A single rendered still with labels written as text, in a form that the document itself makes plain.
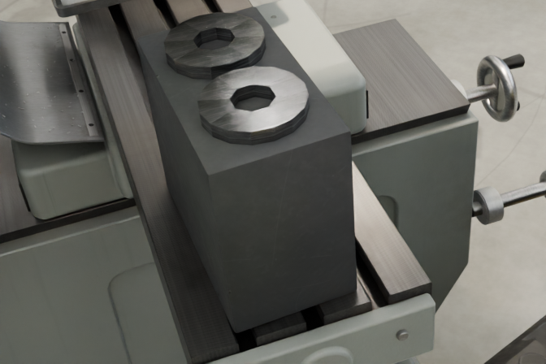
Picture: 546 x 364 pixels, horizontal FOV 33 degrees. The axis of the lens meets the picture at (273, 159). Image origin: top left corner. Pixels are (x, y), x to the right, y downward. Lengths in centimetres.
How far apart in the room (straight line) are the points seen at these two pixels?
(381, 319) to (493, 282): 132
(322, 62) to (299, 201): 61
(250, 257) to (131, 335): 72
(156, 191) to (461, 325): 120
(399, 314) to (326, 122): 21
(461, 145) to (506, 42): 153
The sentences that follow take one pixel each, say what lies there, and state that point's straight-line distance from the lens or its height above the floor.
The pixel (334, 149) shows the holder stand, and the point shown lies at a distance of 71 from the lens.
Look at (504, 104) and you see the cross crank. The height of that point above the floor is 65.
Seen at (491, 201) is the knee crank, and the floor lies 55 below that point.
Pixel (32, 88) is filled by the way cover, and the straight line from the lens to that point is 127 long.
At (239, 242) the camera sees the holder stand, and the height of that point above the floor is 106.
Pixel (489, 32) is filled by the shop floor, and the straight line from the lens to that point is 297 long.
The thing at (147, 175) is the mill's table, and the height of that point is 95.
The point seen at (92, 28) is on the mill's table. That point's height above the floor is 95.
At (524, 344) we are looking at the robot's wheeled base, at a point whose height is 60.
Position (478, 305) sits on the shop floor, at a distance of 209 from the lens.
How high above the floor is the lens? 157
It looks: 40 degrees down
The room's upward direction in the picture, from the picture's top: 6 degrees counter-clockwise
